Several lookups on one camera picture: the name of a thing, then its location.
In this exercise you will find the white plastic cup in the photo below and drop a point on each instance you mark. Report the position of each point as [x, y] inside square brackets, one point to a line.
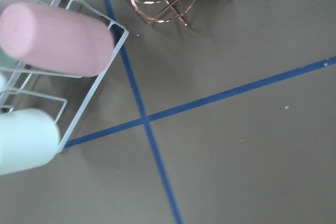
[29, 139]

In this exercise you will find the mint green plastic cup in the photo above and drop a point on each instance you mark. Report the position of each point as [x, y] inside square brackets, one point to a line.
[7, 62]

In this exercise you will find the white wire cup rack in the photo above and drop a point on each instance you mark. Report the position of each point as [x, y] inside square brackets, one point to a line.
[21, 74]

